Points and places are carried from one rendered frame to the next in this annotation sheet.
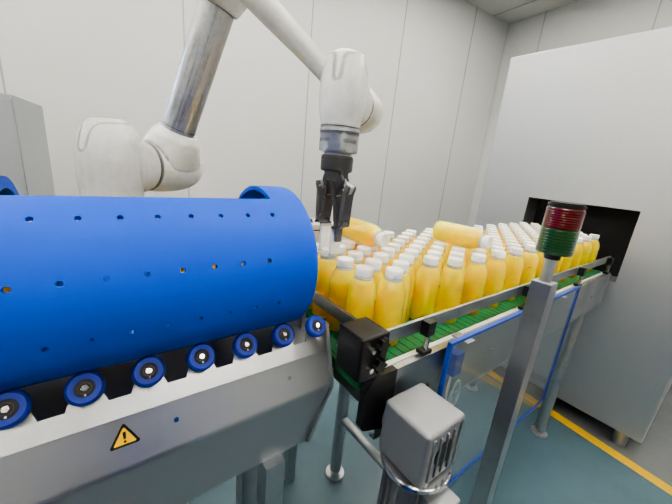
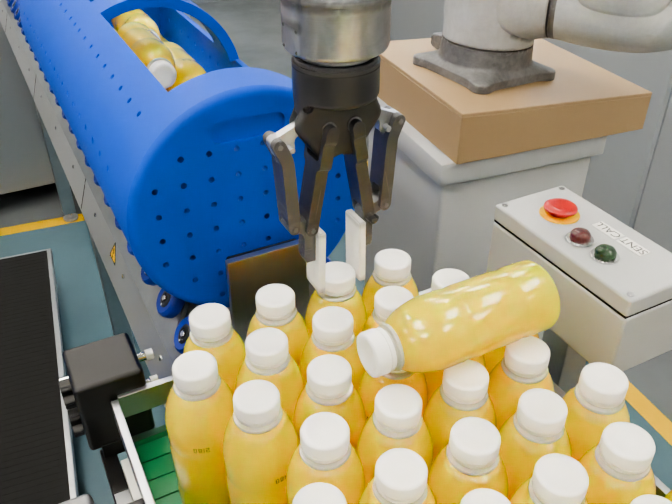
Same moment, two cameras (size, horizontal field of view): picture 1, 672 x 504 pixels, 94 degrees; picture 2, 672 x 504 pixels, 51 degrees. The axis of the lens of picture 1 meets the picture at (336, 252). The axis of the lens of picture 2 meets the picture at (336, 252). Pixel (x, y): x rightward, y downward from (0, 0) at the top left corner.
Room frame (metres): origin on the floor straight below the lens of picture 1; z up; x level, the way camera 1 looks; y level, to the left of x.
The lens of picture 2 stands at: (0.86, -0.55, 1.50)
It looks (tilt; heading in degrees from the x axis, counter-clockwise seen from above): 34 degrees down; 100
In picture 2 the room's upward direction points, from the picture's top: straight up
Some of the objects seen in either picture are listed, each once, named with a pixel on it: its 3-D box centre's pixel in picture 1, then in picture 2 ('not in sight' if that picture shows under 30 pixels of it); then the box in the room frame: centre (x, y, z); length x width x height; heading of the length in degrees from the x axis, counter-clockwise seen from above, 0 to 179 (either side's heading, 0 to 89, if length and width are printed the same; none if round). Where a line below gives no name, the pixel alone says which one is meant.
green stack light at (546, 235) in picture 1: (556, 240); not in sight; (0.61, -0.43, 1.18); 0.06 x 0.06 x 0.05
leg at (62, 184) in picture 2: not in sight; (53, 149); (-0.64, 1.65, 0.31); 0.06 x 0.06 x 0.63; 38
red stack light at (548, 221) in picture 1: (563, 218); not in sight; (0.61, -0.43, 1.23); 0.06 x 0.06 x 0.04
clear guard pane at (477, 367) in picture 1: (510, 380); not in sight; (0.84, -0.57, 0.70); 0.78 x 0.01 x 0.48; 128
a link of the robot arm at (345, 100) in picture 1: (345, 91); not in sight; (0.77, 0.01, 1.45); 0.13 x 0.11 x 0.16; 162
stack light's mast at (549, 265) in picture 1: (556, 243); not in sight; (0.61, -0.43, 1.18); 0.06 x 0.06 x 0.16
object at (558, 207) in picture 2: not in sight; (560, 209); (0.99, 0.15, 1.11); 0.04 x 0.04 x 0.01
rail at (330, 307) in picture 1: (319, 299); (296, 345); (0.71, 0.03, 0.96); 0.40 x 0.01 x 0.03; 38
